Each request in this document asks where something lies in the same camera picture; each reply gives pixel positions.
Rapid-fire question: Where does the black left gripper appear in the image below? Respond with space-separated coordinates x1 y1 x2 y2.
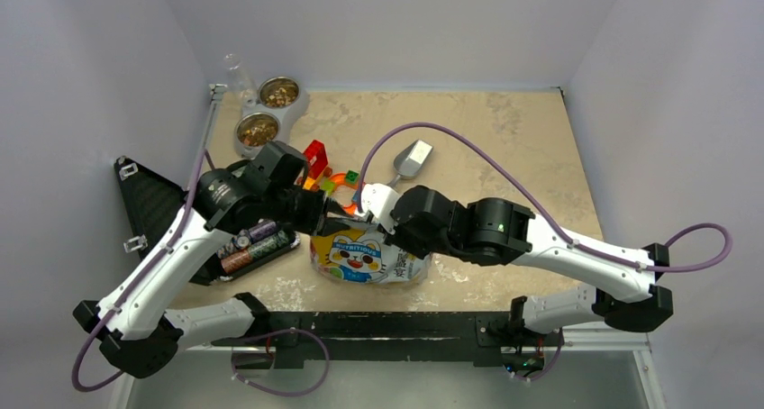
262 185 352 235

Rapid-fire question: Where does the colourful pet food bag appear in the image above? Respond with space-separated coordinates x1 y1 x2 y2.
310 219 432 286

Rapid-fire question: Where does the silver metal scoop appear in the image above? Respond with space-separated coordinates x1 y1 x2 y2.
387 140 433 188

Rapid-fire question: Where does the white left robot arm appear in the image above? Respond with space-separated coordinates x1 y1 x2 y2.
73 141 345 378

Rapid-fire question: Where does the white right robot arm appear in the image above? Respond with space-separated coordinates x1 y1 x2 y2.
359 184 674 343

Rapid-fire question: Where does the grey double pet bowl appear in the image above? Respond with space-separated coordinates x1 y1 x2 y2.
233 77 310 159

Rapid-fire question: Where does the black poker chip case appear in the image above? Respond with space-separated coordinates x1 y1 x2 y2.
113 156 301 286

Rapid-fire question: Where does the clear water bottle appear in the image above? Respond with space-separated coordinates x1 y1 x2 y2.
223 53 258 108

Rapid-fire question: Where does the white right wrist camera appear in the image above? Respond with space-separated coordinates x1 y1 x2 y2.
355 183 400 232

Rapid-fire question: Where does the red toy block frame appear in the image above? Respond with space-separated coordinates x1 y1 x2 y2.
303 140 333 190

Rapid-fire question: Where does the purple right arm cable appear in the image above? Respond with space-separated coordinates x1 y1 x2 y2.
355 122 733 275

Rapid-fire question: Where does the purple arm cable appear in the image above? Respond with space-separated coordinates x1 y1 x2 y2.
355 122 733 275
71 150 216 393

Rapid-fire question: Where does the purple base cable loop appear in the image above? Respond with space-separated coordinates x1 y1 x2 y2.
230 328 331 399

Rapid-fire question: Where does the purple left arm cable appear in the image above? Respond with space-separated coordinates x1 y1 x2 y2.
71 150 216 393

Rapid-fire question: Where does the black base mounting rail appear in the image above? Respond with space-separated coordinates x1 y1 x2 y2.
213 311 563 371

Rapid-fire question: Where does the aluminium frame rail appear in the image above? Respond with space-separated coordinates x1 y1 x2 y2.
195 318 647 353

